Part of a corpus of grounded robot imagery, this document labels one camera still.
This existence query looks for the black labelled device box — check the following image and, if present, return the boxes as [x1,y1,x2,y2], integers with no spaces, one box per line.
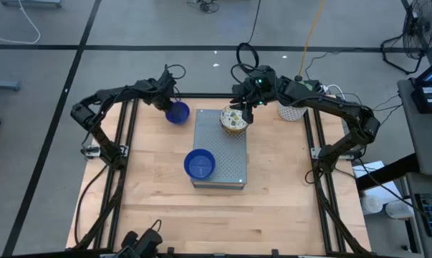
[411,84,432,115]

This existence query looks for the black cable bundle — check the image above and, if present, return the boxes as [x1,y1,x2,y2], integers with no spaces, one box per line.
[186,0,220,14]

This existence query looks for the grey furniture foot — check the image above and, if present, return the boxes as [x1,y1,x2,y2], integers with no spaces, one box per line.
[0,78,21,92]

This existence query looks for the coiled black cable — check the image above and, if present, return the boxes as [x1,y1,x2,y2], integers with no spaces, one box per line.
[236,42,260,72]

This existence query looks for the black desk bar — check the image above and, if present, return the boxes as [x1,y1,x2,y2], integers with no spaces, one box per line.
[355,153,421,191]

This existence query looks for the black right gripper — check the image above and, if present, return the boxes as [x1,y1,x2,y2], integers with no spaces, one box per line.
[229,80,281,125]

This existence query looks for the grey furniture base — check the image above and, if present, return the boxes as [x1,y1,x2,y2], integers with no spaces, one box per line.
[0,0,63,9]

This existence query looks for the black table frame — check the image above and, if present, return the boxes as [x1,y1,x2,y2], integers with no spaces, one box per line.
[72,80,373,258]

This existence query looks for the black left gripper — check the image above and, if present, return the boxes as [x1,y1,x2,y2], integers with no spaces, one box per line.
[143,84,178,113]

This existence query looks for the grey desk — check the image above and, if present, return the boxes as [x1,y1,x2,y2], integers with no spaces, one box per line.
[397,78,432,176]

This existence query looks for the black floor fan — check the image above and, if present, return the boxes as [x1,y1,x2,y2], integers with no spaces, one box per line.
[380,0,432,75]

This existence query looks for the grey perforated metal shelf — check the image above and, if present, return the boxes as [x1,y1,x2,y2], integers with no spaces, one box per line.
[189,108,248,191]

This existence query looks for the black device with cable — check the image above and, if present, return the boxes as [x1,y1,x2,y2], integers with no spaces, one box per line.
[113,219,165,258]

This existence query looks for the blue mini bowl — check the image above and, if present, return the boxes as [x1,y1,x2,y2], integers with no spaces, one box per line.
[183,148,217,181]
[165,100,191,126]

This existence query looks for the white paper sheets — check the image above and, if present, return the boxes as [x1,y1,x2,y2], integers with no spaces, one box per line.
[352,160,403,205]

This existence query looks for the plant in white patterned pot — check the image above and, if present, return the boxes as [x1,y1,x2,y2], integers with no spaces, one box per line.
[277,80,321,123]

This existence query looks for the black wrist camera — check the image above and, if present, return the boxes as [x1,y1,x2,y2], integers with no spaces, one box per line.
[160,67,177,85]
[249,65,276,82]

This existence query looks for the white round roll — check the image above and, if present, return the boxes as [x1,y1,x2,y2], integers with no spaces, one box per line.
[385,199,413,220]
[360,194,384,215]

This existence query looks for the black hanging cable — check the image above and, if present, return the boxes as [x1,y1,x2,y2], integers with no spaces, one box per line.
[247,0,262,44]

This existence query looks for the white plug cable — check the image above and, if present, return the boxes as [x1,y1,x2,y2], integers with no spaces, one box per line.
[322,84,348,115]

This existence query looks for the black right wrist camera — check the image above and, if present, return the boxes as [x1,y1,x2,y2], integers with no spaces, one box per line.
[249,65,276,82]

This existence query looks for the yellow hanging cable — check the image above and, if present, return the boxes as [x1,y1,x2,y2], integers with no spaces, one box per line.
[297,0,327,82]

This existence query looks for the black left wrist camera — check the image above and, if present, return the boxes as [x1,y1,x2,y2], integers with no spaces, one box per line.
[160,67,177,85]

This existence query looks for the white floor cable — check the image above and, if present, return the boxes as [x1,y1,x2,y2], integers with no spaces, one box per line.
[0,0,42,45]

